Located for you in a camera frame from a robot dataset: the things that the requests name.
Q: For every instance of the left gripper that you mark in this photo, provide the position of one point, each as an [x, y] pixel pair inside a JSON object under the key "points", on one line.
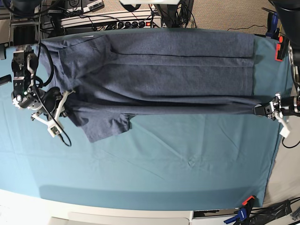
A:
{"points": [[280, 108]]}

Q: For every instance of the teal table cloth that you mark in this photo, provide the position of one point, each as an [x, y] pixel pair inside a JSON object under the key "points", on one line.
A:
{"points": [[163, 162]]}

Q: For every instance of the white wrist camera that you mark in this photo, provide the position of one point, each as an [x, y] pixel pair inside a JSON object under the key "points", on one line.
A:
{"points": [[54, 130], [284, 132]]}

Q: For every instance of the blue orange clamp bottom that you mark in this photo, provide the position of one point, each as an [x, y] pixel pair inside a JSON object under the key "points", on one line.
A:
{"points": [[242, 214]]}

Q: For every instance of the blue black clamp upper right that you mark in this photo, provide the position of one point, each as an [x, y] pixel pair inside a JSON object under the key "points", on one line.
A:
{"points": [[272, 26]]}

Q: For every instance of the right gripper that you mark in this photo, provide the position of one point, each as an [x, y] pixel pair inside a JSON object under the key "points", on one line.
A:
{"points": [[52, 103]]}

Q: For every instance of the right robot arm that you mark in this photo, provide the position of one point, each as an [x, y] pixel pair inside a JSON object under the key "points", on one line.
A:
{"points": [[25, 22]]}

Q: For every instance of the black plastic bag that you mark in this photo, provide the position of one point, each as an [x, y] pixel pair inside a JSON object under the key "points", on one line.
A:
{"points": [[268, 214]]}

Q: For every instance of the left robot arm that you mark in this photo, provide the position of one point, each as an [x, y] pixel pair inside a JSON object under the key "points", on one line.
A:
{"points": [[288, 12]]}

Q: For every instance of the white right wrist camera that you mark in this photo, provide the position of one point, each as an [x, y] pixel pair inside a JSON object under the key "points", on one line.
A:
{"points": [[54, 130]]}

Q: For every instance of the blue-grey heathered T-shirt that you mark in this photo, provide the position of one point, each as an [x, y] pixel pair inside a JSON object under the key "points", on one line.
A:
{"points": [[118, 76]]}

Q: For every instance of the black clamp left edge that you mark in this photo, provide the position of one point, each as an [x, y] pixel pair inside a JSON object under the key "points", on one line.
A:
{"points": [[3, 47]]}

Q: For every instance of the orange black clamp right edge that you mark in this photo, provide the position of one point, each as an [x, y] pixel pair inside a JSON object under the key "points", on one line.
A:
{"points": [[281, 48]]}

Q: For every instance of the white power strip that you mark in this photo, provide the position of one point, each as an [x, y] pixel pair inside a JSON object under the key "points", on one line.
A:
{"points": [[111, 23]]}

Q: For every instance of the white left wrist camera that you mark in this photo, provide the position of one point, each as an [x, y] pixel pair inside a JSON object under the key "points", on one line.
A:
{"points": [[284, 132]]}

